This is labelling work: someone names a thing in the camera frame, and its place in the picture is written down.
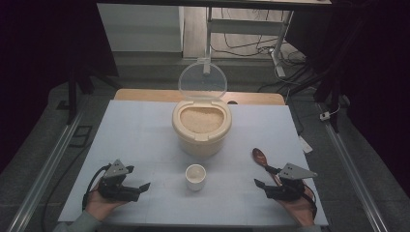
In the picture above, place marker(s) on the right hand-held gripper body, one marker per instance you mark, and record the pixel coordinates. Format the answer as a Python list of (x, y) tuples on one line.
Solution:
[(288, 190)]

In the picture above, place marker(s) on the person's right hand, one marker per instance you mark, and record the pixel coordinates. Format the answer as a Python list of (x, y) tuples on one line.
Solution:
[(301, 211)]

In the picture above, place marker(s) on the brown wooden spoon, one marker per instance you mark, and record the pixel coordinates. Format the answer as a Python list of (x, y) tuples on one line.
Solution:
[(259, 157)]

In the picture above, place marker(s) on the beige rice container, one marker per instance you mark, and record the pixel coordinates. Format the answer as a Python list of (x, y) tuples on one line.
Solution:
[(201, 143)]

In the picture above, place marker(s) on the wooden table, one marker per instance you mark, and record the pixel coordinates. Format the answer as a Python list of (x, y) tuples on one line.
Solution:
[(145, 95)]

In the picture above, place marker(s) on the small white adapter box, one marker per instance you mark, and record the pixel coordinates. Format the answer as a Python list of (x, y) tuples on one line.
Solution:
[(324, 116)]

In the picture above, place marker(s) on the white panel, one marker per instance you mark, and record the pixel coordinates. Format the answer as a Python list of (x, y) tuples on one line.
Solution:
[(138, 27)]

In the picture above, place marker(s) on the person's left hand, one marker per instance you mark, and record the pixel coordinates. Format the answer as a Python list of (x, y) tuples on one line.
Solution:
[(100, 206)]

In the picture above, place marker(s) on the rice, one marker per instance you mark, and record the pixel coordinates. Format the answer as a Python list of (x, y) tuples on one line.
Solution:
[(201, 120)]

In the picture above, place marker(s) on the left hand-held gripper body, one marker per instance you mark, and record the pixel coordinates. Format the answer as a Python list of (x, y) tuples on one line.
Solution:
[(112, 190)]

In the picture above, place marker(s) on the metal floor rail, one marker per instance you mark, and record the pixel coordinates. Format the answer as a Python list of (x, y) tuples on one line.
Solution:
[(351, 167), (42, 180)]

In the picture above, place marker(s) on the white metal desk frame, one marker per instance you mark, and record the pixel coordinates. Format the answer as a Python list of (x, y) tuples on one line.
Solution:
[(245, 26)]

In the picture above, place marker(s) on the dark curtain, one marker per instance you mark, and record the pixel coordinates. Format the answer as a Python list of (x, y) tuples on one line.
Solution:
[(38, 48), (377, 64)]

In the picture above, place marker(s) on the clear round container lid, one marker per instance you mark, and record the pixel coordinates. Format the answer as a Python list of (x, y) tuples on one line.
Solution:
[(203, 80)]

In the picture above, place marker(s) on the white paper tag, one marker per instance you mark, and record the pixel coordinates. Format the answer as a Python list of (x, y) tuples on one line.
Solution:
[(305, 145)]

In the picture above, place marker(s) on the white cup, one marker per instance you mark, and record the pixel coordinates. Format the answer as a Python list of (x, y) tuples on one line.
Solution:
[(195, 180)]

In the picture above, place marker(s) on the black stand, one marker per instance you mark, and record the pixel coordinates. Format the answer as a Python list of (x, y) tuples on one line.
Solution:
[(333, 96), (72, 96)]

